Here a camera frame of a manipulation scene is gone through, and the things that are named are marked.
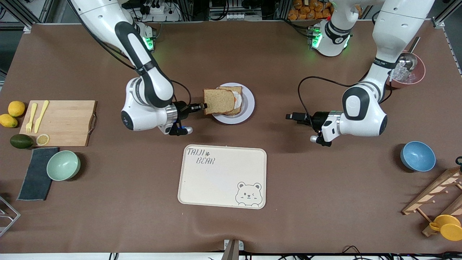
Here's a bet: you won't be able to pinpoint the metal scoop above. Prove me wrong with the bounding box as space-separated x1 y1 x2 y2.
397 36 421 72

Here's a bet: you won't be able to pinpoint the clear ice cubes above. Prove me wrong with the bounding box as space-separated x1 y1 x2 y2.
391 63 416 83

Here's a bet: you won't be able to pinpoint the yellow plastic fork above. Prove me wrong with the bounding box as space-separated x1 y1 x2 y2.
25 103 38 134

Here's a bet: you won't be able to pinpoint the blue bowl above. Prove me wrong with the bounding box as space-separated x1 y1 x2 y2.
400 141 436 172

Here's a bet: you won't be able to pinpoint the wooden peg rack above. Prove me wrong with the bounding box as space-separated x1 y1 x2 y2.
402 166 462 237

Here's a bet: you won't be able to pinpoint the lavender round plate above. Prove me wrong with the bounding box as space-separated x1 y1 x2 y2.
211 83 255 125

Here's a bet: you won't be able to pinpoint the orange snack packets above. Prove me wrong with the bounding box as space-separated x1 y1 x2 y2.
288 0 362 21

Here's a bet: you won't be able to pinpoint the brown bread slice under egg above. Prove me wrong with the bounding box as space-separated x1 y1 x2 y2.
216 86 243 116

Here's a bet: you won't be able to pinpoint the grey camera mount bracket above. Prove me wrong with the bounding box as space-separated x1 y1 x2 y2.
223 239 244 260

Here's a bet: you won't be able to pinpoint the white power strip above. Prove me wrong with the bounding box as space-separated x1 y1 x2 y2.
139 0 181 22

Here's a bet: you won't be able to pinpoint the mint green bowl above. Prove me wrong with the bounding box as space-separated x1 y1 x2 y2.
46 150 81 181

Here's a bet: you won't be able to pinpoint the dark grey cloth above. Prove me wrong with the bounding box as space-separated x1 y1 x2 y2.
16 147 59 201

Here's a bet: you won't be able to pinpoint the cream bear print tray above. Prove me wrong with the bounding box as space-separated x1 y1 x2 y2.
177 144 267 209

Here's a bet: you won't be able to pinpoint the wooden cutting board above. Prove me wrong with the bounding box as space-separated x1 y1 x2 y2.
19 100 97 147

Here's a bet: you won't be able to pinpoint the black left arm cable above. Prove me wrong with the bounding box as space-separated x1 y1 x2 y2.
298 75 370 125

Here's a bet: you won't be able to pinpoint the pink bowl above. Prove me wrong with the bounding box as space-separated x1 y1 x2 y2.
385 51 426 89

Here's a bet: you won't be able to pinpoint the green avocado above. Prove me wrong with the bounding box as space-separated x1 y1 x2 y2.
10 134 34 149

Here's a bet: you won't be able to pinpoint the yellow cup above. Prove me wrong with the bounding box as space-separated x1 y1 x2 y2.
429 214 462 241

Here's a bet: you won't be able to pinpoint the yellow plastic knife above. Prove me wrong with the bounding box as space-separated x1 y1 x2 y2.
34 100 49 133

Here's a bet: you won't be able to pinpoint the plain brown bread slice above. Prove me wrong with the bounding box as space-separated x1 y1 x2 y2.
203 88 236 115

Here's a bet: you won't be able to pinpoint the metal wire rack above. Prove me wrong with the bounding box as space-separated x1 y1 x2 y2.
0 195 21 238

